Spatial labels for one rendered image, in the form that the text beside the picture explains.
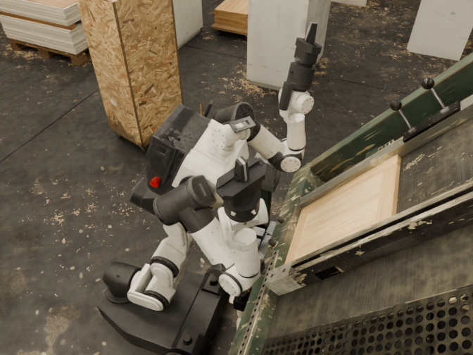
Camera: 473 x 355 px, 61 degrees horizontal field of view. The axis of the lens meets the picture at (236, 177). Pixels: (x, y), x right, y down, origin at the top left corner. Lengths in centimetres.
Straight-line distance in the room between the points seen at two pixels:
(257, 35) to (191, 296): 256
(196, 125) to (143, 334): 127
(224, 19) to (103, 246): 333
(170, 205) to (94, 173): 225
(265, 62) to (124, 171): 174
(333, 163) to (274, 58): 231
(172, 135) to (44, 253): 184
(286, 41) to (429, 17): 187
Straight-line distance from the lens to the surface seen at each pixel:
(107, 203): 313
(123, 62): 299
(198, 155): 127
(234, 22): 524
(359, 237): 123
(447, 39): 527
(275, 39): 396
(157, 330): 227
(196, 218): 117
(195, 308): 228
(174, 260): 184
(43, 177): 352
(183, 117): 137
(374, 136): 176
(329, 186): 165
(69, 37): 481
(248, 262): 113
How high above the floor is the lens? 218
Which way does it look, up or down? 43 degrees down
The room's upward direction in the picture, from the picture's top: straight up
